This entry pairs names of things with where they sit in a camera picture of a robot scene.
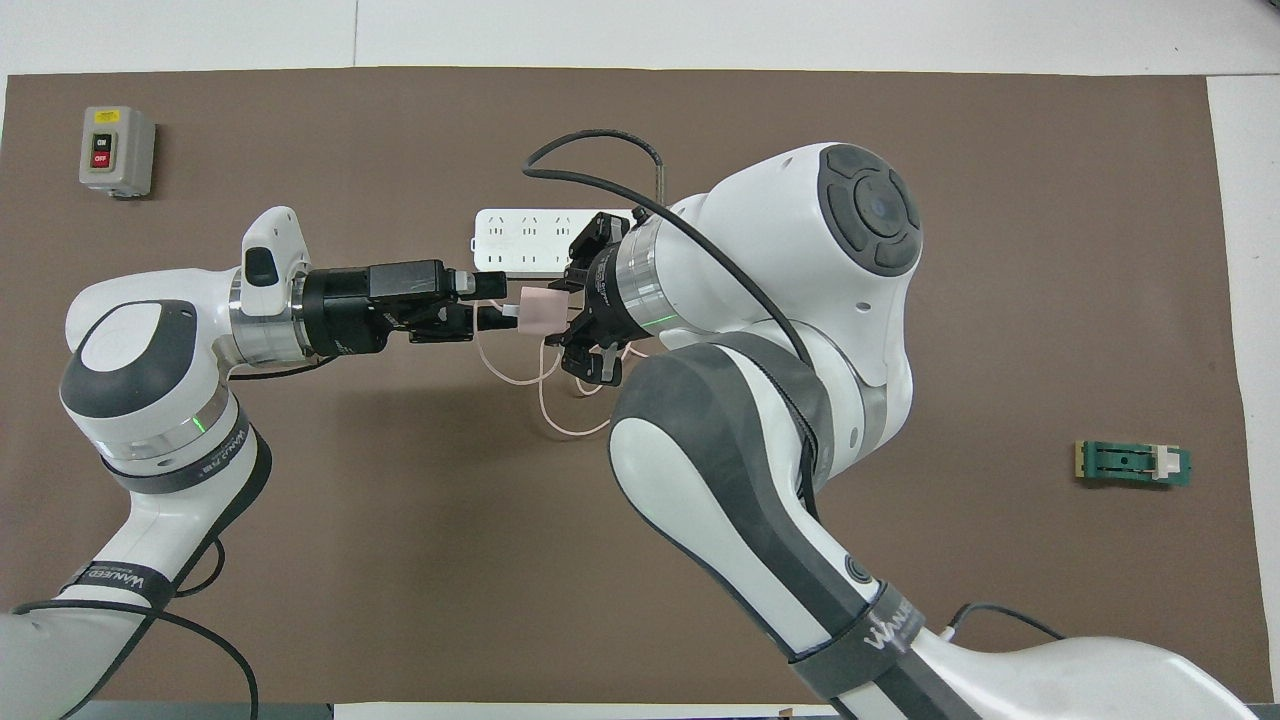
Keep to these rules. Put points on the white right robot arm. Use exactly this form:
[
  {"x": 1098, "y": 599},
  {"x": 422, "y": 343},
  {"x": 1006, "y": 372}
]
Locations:
[{"x": 760, "y": 300}]

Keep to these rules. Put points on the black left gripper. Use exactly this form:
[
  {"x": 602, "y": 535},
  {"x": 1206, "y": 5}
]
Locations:
[{"x": 350, "y": 310}]

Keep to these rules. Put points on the pink charger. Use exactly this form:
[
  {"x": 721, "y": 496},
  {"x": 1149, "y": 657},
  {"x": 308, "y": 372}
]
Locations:
[{"x": 541, "y": 310}]

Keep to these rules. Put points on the brown table mat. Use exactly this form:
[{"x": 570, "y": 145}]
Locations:
[{"x": 400, "y": 560}]

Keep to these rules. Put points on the white power strip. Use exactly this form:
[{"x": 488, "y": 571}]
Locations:
[{"x": 525, "y": 240}]

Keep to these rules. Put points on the grey on-off switch box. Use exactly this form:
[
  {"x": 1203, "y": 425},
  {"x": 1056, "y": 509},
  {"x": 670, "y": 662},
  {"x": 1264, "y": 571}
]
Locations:
[{"x": 115, "y": 150}]

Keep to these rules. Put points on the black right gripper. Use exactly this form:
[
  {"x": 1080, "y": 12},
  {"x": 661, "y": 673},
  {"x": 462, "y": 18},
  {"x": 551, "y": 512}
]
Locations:
[{"x": 615, "y": 295}]

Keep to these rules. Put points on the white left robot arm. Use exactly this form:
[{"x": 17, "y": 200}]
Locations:
[{"x": 140, "y": 420}]

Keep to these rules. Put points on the green knife switch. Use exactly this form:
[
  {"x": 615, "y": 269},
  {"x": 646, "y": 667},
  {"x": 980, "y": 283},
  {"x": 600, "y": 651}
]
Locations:
[{"x": 1120, "y": 463}]

